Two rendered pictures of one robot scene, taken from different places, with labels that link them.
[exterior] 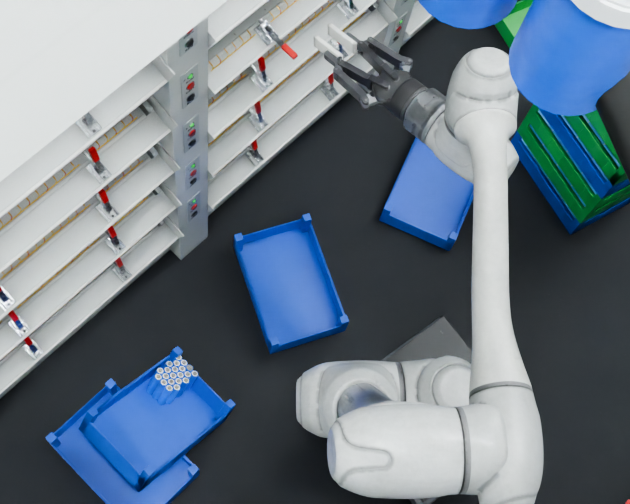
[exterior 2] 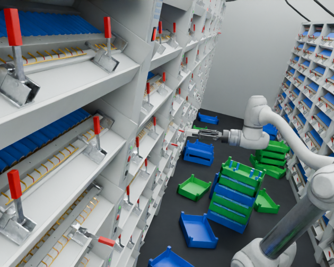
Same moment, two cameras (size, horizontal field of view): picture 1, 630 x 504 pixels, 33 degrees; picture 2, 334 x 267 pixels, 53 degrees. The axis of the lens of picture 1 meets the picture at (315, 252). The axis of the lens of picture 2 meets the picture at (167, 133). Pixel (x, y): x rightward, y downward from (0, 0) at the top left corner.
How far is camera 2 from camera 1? 1.53 m
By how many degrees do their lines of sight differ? 52
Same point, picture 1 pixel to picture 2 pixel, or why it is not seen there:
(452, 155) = (253, 137)
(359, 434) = (328, 169)
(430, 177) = (192, 231)
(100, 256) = (126, 251)
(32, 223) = (133, 192)
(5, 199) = (142, 153)
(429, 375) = not seen: hidden behind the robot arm
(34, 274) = (123, 237)
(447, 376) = not seen: hidden behind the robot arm
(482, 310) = (307, 153)
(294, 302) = not seen: outside the picture
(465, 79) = (255, 100)
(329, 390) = (253, 248)
